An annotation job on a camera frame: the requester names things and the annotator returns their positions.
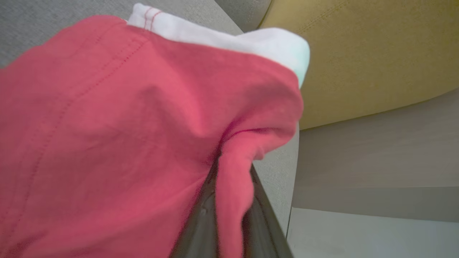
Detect red shorts with white trim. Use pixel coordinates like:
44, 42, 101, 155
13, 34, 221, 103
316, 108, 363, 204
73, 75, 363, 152
0, 3, 311, 258

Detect yellow sofa backrest cushion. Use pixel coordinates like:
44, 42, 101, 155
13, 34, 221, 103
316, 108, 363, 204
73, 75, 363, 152
258, 0, 459, 130

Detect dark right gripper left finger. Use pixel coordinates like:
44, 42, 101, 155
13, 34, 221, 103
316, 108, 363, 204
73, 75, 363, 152
169, 158, 220, 258

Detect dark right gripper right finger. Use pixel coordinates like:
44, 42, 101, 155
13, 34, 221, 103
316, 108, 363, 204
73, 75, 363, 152
242, 163, 294, 258

